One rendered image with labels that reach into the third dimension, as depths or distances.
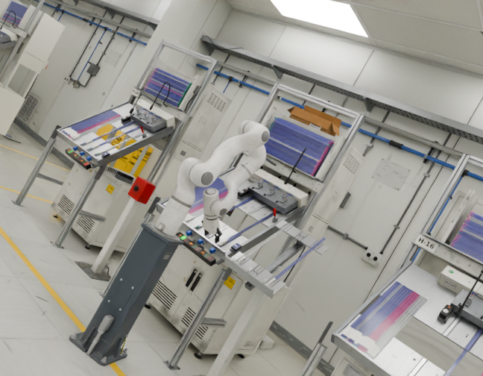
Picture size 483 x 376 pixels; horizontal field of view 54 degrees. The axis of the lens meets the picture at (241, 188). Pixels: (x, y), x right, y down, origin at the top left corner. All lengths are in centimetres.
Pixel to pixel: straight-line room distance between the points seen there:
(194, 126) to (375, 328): 245
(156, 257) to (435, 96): 321
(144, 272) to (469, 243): 169
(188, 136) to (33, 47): 325
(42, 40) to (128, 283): 487
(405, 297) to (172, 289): 156
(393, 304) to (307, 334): 211
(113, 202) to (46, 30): 345
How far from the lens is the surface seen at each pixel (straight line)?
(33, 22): 682
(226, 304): 308
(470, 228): 278
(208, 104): 421
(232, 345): 278
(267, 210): 312
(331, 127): 366
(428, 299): 269
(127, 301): 252
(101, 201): 408
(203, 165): 239
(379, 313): 253
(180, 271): 334
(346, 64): 525
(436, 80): 486
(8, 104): 695
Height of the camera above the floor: 116
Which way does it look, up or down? 1 degrees down
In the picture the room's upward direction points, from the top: 30 degrees clockwise
